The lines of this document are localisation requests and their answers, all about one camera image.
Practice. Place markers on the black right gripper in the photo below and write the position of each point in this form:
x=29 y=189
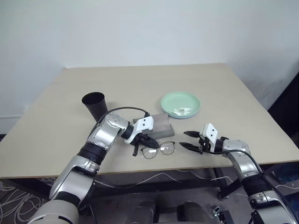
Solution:
x=203 y=144

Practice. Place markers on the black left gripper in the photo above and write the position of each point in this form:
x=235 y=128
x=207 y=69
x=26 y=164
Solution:
x=137 y=145

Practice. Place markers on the thin black-rimmed glasses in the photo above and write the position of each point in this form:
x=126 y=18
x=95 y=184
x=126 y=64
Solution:
x=168 y=148

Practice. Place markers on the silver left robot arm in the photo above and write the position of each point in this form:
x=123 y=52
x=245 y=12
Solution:
x=74 y=172

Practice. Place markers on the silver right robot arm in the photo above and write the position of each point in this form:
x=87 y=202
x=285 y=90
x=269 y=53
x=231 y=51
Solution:
x=240 y=161

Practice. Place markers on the grey glasses case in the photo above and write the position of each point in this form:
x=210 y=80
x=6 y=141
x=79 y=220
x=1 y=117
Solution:
x=161 y=127

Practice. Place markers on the black cup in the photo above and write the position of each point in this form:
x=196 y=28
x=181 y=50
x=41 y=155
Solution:
x=95 y=105

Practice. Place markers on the crumpled white paper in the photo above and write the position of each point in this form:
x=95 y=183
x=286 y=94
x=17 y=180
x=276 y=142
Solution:
x=181 y=110

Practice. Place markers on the green plate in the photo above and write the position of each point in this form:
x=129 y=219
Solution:
x=180 y=100

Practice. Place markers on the dark rounded shape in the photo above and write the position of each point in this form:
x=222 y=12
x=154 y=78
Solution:
x=146 y=213
x=192 y=213

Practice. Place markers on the black metal clamp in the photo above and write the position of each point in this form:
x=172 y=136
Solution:
x=219 y=213

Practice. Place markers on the clear bin with blue contents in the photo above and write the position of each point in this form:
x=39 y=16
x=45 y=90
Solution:
x=283 y=177

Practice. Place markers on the black panel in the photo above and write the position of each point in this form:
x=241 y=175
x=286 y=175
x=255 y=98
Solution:
x=287 y=112

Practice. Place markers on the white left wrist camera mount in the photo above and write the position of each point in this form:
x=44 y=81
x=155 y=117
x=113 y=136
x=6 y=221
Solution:
x=144 y=123

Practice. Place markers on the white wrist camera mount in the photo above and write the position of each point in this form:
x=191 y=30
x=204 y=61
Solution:
x=144 y=123
x=210 y=133

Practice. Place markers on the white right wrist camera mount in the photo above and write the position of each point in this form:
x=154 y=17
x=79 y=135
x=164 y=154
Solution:
x=210 y=133

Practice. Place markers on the black table frame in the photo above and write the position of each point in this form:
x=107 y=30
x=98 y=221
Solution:
x=227 y=185

